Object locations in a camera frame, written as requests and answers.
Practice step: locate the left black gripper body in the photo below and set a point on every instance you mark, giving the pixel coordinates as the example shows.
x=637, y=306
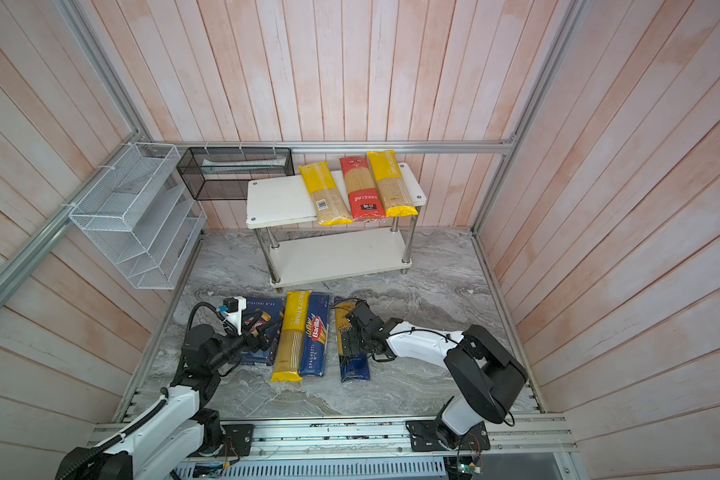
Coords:
x=253, y=344

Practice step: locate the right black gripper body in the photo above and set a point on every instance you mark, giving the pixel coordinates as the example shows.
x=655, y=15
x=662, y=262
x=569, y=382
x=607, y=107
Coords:
x=358, y=342

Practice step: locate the dark blue spaghetti bag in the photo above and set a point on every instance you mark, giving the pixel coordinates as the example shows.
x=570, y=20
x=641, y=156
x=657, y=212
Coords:
x=352, y=358

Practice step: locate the blue Barilla spaghetti box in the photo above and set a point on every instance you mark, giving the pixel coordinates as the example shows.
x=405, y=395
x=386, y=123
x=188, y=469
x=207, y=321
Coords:
x=313, y=358

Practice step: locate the yellow spaghetti bag with barcode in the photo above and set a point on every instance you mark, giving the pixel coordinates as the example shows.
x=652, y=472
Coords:
x=320, y=184

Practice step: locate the red spaghetti bag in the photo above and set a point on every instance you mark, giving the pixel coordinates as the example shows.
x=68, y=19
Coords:
x=364, y=200

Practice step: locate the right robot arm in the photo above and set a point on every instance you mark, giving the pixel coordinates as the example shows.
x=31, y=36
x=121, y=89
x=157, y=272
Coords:
x=489, y=378

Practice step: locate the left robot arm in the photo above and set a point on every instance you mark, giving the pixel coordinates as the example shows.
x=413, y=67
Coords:
x=180, y=424

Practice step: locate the blue Barilla pasta box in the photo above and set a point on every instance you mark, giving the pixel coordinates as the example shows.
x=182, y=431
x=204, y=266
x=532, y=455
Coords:
x=263, y=311

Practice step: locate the yellow Pastatime spaghetti bag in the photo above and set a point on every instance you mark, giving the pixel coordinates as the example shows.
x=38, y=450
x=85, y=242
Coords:
x=290, y=347

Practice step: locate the black mesh basket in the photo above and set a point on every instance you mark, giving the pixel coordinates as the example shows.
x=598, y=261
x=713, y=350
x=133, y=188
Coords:
x=223, y=173

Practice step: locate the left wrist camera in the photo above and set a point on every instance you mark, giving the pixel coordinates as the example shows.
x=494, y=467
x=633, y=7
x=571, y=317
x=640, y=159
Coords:
x=231, y=312

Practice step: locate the white wire mesh rack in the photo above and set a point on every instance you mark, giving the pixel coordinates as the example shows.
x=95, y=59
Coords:
x=146, y=227

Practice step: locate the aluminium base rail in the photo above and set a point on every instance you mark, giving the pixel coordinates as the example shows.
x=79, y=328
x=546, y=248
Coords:
x=383, y=447

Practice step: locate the aluminium frame back bar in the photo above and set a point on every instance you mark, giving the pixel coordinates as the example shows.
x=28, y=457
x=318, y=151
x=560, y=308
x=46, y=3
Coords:
x=352, y=147

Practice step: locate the aluminium frame bar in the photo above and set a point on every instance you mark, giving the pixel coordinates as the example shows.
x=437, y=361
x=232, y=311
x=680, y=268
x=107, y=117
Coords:
x=352, y=147
x=18, y=268

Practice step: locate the aluminium frame left bar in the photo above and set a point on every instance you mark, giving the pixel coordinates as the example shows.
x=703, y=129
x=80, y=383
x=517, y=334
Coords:
x=18, y=268

